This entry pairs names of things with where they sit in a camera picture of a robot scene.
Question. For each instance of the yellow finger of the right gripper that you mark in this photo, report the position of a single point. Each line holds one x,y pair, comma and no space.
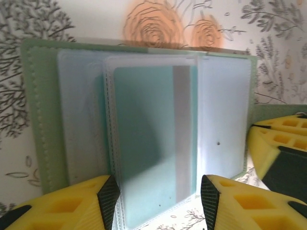
287,123
266,148

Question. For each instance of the teal VIP card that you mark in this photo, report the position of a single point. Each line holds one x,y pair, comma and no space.
144,131

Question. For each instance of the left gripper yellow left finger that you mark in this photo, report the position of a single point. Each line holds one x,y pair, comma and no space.
72,210

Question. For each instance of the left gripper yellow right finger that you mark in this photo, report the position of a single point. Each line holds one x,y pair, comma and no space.
251,210

